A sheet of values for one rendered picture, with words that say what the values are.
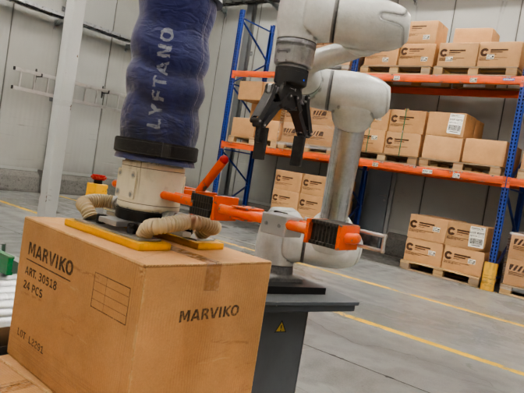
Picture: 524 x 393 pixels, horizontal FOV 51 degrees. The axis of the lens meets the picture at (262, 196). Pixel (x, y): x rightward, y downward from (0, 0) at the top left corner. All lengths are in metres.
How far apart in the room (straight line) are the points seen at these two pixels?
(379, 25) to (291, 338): 1.28
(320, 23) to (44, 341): 1.05
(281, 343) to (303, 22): 1.26
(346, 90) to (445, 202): 8.30
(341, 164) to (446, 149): 6.84
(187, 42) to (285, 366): 1.26
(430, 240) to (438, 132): 1.65
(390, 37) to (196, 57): 0.51
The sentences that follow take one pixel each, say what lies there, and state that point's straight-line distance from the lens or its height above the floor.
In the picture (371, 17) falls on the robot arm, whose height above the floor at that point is 1.53.
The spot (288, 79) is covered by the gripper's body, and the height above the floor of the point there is 1.38.
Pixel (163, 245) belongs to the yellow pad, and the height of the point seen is 0.96.
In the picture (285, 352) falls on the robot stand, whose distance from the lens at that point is 2.14.
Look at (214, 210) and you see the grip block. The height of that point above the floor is 1.07.
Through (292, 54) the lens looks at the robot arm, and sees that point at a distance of 1.22.
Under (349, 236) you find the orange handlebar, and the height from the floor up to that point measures 1.08.
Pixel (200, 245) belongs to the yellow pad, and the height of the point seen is 0.96.
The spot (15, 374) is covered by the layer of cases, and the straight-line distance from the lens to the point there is 1.65.
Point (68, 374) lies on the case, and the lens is 1.48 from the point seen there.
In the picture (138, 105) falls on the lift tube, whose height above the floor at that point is 1.29.
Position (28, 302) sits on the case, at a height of 0.72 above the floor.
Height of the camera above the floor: 1.18
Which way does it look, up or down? 3 degrees down
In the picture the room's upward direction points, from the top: 9 degrees clockwise
